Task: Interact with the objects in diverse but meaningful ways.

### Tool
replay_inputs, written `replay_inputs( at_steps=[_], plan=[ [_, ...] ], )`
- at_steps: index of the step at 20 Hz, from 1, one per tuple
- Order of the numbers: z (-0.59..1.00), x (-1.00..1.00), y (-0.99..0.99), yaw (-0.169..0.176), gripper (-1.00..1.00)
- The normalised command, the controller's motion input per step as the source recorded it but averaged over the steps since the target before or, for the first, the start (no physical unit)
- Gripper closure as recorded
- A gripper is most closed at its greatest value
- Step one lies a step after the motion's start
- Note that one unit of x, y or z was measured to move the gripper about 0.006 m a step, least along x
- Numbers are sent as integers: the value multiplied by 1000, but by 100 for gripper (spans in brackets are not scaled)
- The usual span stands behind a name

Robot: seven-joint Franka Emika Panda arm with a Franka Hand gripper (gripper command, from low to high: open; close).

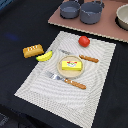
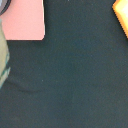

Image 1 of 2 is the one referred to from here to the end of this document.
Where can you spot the pink mat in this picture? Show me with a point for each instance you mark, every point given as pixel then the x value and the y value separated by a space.
pixel 106 27

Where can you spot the fork with wooden handle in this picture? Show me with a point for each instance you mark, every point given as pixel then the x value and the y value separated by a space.
pixel 68 81

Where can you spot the grey pot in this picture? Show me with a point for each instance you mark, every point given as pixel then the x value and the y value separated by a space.
pixel 90 12
pixel 69 9

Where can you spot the toy bread loaf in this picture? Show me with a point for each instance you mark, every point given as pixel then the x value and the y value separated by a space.
pixel 32 51

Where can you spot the cream bowl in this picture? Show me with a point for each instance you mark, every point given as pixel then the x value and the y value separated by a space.
pixel 122 15

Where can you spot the yellow butter block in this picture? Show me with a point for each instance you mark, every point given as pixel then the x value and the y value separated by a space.
pixel 72 65

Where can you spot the knife with wooden handle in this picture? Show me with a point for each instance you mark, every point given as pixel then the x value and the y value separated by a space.
pixel 81 56

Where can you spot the round wooden plate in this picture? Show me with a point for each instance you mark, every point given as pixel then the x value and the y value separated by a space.
pixel 70 73

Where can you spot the left grey pot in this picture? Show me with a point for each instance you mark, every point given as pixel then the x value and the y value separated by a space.
pixel 69 9

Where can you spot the red toy tomato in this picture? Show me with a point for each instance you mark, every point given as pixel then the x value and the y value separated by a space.
pixel 84 41

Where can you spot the right grey pot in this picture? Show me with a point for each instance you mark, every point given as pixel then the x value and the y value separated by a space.
pixel 90 12

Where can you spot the yellow toy banana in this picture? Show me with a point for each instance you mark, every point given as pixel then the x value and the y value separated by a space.
pixel 44 57

